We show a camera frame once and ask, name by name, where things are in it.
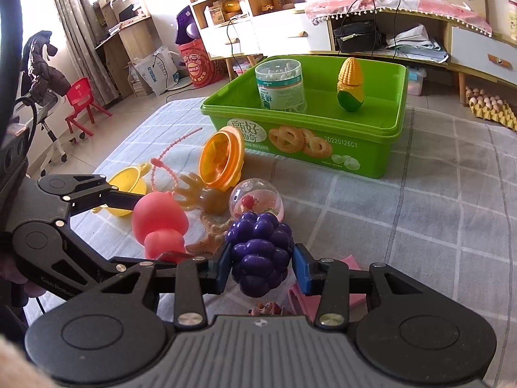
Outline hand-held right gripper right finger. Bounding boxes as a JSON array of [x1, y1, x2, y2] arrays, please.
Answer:
[[293, 242, 429, 330]]

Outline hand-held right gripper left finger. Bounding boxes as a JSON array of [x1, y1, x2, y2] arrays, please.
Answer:
[[98, 243, 234, 329]]

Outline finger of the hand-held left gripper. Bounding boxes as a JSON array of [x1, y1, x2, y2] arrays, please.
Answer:
[[24, 222, 213, 302], [38, 174, 140, 216]]

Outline purple toy grapes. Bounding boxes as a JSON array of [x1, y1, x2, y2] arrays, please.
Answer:
[[225, 211, 295, 296]]

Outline pink rubber duck toy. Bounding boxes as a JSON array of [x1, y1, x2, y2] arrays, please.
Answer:
[[131, 192, 188, 263]]

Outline clear plastic ball toy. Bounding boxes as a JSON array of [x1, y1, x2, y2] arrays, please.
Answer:
[[229, 178, 285, 221]]

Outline green plastic box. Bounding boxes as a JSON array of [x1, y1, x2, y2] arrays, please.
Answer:
[[201, 54, 409, 179]]

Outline pink plastic card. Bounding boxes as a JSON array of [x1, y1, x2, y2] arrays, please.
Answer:
[[288, 254, 366, 316]]

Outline orange starfish toy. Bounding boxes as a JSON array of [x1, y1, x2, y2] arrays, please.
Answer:
[[185, 214, 233, 256]]

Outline small colourful figurine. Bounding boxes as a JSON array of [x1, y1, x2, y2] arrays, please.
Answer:
[[248, 301, 285, 317]]

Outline brown antler toy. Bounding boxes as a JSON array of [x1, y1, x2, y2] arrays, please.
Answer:
[[174, 172, 233, 215]]

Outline white office chair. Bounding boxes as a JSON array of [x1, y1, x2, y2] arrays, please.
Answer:
[[12, 89, 69, 178]]

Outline red plastic chair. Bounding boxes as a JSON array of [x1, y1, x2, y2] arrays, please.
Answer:
[[65, 78, 114, 138]]

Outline orange toy cup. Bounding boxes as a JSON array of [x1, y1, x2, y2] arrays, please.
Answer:
[[198, 126, 245, 190]]

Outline grey checked blanket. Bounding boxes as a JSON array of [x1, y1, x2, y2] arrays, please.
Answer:
[[24, 97, 517, 388]]

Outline white shopping bag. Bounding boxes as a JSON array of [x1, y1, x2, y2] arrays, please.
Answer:
[[133, 46, 180, 97]]

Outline dark jacket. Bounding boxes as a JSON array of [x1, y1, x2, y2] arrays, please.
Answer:
[[21, 30, 71, 103]]

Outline wooden desk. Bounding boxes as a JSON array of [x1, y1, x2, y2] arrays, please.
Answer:
[[93, 0, 164, 98]]

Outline beige curtain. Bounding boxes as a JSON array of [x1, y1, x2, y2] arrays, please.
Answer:
[[46, 0, 122, 106]]

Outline clear cotton swab jar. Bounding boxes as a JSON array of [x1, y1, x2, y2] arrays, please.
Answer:
[[255, 59, 306, 113]]

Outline purple bag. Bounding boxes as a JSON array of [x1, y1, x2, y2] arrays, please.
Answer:
[[174, 6, 201, 45]]

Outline clear storage bin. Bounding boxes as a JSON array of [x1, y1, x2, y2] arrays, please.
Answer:
[[232, 62, 259, 79]]

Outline yellow toy corn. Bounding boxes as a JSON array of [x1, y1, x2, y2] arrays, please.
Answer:
[[337, 57, 366, 113]]

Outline wooden shelf cabinet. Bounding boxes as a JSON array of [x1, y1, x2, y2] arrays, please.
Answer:
[[182, 0, 308, 81]]

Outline clear lidded storage box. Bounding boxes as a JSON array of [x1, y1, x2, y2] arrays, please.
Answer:
[[406, 67, 427, 97]]

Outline cardboard box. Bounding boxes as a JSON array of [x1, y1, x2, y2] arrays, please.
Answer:
[[204, 0, 243, 27]]

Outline black bag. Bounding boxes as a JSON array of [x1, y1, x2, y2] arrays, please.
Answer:
[[333, 20, 382, 54]]

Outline yellow egg tray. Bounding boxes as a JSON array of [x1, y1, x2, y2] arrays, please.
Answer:
[[464, 86, 517, 132]]

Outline stack of folded papers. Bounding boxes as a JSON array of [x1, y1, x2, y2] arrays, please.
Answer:
[[384, 24, 450, 63]]

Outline wooden television cabinet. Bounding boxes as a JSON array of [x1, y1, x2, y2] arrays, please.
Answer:
[[295, 0, 517, 106]]

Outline pink fringed cloth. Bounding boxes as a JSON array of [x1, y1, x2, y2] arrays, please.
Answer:
[[304, 0, 494, 35]]

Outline black cable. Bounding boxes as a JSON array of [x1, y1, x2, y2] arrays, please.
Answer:
[[390, 0, 405, 61]]

